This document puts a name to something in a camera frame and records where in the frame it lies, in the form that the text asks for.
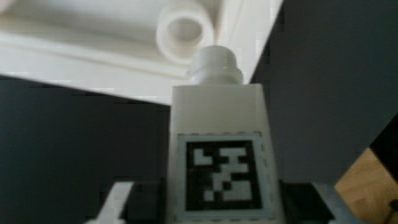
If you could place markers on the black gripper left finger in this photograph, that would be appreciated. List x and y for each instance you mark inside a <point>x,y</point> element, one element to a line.
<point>130,204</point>

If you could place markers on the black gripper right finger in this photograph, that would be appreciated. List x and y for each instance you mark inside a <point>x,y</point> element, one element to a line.
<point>313,204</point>

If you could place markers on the white table leg with tag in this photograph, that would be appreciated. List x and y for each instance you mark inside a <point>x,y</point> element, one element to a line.
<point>223,183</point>

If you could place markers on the white square tabletop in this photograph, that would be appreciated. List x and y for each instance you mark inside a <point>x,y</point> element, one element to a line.
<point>111,45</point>

